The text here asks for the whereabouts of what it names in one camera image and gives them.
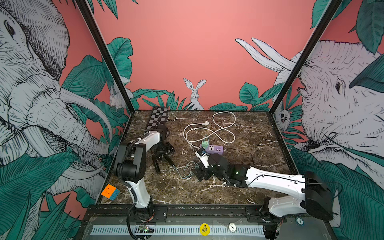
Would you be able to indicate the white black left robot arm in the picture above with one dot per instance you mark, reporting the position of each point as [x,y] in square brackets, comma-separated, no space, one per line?
[131,164]

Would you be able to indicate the green charger plug adapter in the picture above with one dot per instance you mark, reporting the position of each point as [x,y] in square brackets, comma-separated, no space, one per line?
[205,143]

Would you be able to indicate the white slotted rail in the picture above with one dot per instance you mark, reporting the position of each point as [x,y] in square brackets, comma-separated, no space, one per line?
[174,230]

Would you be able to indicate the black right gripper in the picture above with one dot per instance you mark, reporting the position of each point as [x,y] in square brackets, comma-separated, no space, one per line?
[203,171]

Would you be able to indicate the purple power strip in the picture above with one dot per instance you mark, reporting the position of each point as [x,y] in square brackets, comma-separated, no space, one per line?
[212,149]

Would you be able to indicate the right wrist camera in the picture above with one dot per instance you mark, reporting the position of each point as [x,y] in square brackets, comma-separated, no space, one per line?
[203,156]

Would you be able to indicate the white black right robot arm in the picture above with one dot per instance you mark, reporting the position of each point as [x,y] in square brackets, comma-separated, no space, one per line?
[304,194]

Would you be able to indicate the yellow round sticker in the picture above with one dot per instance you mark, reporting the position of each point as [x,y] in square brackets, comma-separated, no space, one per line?
[205,229]

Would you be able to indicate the orange blue puzzle cube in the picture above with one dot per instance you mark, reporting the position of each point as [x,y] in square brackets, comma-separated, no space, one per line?
[110,192]

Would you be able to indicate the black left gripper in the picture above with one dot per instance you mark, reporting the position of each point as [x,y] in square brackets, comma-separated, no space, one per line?
[171,149]

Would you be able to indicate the black white checkerboard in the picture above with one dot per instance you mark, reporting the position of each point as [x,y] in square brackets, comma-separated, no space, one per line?
[158,116]

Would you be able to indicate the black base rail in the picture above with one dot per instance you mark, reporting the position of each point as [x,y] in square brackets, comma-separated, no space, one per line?
[162,212]

